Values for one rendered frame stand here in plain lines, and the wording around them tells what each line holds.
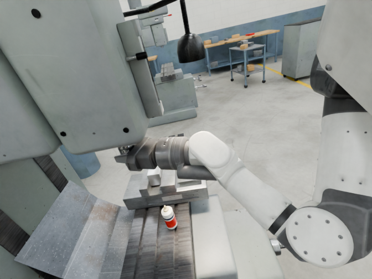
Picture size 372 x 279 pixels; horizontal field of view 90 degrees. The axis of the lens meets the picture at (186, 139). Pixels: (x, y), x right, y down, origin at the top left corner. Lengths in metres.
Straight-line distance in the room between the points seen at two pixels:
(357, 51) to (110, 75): 0.34
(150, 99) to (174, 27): 6.52
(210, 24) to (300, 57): 3.31
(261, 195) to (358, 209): 0.13
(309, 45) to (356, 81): 4.61
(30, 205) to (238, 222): 0.81
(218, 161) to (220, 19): 6.79
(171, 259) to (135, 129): 0.45
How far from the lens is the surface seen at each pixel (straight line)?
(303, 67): 4.91
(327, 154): 0.37
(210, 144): 0.41
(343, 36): 0.23
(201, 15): 7.00
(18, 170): 0.80
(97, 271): 0.86
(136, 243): 0.78
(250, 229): 0.96
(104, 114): 0.41
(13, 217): 0.78
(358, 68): 0.24
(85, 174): 2.98
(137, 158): 0.50
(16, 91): 0.46
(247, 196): 0.39
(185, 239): 0.73
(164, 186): 0.75
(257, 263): 0.90
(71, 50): 0.40
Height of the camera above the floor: 1.52
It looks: 31 degrees down
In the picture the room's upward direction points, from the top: 13 degrees counter-clockwise
